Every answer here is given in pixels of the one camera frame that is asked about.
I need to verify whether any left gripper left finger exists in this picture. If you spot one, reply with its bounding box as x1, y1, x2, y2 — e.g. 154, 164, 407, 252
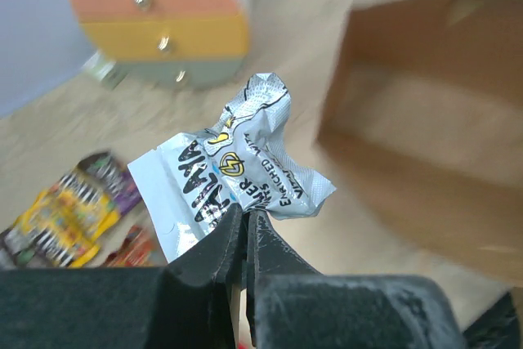
1, 204, 244, 348

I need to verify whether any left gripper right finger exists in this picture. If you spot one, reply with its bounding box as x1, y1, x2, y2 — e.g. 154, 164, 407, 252
246, 211, 467, 348

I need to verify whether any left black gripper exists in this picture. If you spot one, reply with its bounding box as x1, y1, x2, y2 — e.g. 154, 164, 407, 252
464, 289, 522, 349

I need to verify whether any red snack bag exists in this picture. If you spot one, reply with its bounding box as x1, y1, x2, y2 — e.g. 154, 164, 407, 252
102, 225, 159, 267

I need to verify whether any yellow m&m's packet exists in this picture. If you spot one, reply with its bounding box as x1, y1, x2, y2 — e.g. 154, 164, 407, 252
7, 191, 100, 269
50, 169, 120, 240

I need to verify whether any red brown paper bag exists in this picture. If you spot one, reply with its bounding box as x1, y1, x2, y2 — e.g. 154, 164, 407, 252
318, 0, 522, 287

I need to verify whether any brown purple candy wrapper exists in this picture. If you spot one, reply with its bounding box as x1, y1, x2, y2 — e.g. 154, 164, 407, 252
1, 227, 26, 270

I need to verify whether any small white box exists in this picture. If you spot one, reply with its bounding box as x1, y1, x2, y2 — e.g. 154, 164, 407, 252
81, 51, 127, 89

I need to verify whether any round pastel drawer cabinet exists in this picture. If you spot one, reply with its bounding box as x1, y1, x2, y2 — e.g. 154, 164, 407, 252
70, 0, 252, 87

